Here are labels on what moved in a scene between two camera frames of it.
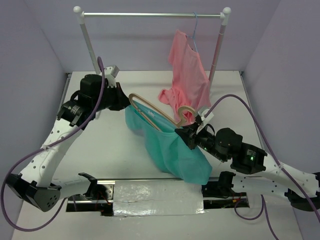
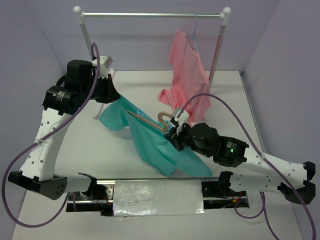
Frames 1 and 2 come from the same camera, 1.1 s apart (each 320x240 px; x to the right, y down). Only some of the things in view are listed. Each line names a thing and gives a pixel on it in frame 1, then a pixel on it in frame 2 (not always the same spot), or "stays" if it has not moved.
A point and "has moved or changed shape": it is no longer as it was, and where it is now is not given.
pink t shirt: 190,87 stays
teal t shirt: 172,147 has moved or changed shape
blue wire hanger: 194,31 stays
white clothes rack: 224,14 stays
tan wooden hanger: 133,98 to 163,127
